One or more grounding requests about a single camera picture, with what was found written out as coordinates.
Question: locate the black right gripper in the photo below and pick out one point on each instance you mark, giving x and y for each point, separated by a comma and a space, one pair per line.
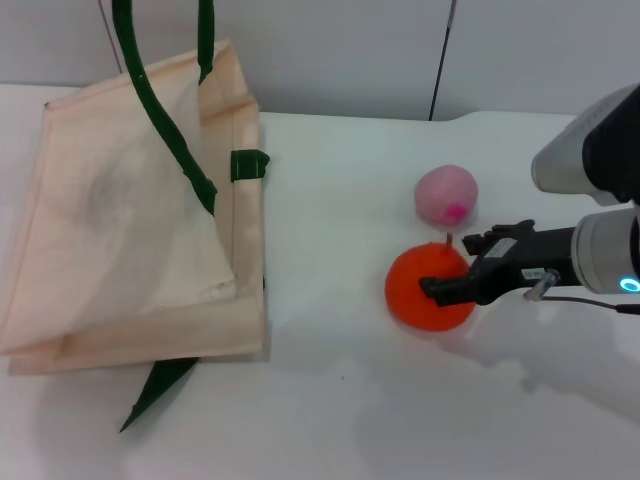
530, 260

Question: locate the orange toy fruit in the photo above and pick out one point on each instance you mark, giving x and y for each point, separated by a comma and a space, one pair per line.
410, 295

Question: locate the pink toy peach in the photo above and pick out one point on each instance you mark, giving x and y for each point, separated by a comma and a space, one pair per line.
442, 192

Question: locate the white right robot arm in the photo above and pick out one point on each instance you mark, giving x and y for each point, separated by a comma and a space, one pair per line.
600, 240

